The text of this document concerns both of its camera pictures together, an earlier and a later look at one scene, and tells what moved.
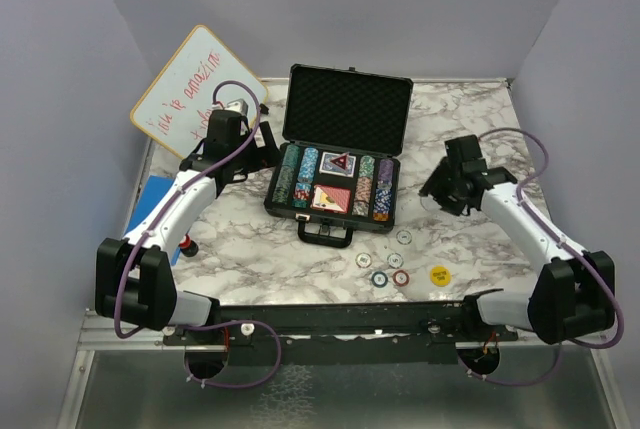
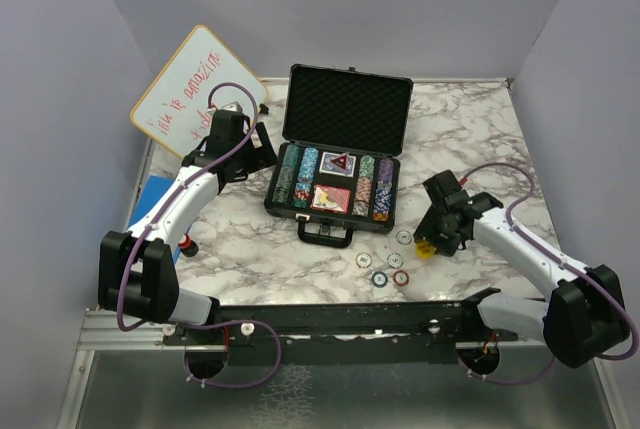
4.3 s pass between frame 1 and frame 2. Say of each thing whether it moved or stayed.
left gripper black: stayed
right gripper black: moved
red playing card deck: stayed
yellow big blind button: moved
